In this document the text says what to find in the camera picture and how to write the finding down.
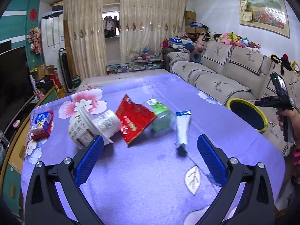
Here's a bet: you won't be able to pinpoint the red gift box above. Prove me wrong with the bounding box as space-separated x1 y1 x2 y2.
49 74 62 89

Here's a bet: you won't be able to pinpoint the green and yellow TV cabinet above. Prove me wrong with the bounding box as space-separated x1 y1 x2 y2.
0 88 59 216

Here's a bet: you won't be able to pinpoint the beige patterned curtain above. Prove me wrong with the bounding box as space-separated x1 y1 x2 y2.
64 0 107 77
119 0 188 60

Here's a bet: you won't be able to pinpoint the hanging clothes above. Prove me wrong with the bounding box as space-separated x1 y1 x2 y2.
102 15 120 38

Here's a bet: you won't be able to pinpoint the yellow-rimmed dark bin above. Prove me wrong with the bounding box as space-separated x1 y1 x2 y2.
226 98 268 134

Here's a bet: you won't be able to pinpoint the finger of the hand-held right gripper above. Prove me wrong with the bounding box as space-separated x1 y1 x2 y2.
255 98 273 107

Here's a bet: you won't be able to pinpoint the black and red plush toy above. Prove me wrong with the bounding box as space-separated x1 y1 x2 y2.
269 54 292 74

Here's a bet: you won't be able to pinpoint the stack of cardboard boxes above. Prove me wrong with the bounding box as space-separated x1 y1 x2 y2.
184 10 207 34

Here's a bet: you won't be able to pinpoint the red snack packet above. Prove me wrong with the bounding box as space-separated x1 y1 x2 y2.
115 94 157 148

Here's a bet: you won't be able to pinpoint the white instant noodle cup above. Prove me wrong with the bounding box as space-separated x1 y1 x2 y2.
68 105 122 150

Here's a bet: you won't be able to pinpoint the grey neck pillow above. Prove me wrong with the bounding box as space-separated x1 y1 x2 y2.
189 52 202 64

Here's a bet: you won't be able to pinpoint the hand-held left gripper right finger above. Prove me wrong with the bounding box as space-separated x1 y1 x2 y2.
197 134 275 225

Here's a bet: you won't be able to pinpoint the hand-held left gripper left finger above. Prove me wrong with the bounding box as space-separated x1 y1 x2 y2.
25 135 105 225

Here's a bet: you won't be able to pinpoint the purple floral tablecloth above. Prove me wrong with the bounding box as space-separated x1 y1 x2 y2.
21 73 286 225

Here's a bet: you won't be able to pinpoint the open cardboard box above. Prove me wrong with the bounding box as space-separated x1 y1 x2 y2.
31 63 59 82

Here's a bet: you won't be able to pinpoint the artificial flower decoration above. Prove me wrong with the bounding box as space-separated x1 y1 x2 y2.
26 26 42 55

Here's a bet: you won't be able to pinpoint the clear container with green lid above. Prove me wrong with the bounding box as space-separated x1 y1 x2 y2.
143 98 176 136

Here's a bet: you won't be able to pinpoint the large flat television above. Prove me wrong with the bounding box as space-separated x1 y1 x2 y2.
0 46 35 132

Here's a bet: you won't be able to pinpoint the glass coffee table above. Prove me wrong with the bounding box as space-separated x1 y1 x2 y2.
106 57 164 74

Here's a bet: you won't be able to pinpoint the grey tower fan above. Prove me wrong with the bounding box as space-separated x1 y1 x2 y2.
58 48 71 92

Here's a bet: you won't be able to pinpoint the white and blue tube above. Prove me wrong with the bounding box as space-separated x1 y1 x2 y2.
175 110 192 156

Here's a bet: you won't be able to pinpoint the beige sofa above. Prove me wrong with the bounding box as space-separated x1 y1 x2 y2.
164 41 300 156

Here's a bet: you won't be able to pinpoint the row of plush toys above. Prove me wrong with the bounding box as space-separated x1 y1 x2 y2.
190 22 262 53

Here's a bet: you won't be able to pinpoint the blue and white cushion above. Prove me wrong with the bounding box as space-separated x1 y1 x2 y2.
167 37 193 48

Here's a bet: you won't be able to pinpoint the framed flower painting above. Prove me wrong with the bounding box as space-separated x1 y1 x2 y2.
237 0 290 38

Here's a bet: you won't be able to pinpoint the white standing air conditioner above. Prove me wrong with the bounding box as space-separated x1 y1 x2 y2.
41 10 65 52

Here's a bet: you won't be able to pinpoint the person's right hand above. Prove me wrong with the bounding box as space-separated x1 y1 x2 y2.
276 109 300 143

